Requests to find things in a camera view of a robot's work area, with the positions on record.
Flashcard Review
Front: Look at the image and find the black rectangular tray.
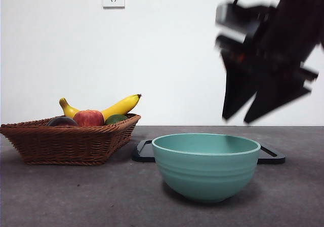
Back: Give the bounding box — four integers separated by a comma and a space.
131, 139, 286, 165

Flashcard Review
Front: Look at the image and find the yellow banana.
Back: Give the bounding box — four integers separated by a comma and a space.
58, 94, 142, 123

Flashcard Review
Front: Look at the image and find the brown wicker basket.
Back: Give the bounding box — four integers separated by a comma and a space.
0, 113, 141, 166

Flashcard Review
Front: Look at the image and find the dark purple plum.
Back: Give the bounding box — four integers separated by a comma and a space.
46, 117, 78, 127

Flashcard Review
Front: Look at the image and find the green round fruit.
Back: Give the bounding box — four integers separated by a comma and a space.
104, 114, 128, 126

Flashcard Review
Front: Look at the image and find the teal ribbed bowl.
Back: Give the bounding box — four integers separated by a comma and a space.
151, 133, 261, 204

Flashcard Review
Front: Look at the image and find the red apple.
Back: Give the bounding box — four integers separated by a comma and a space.
73, 109, 105, 127

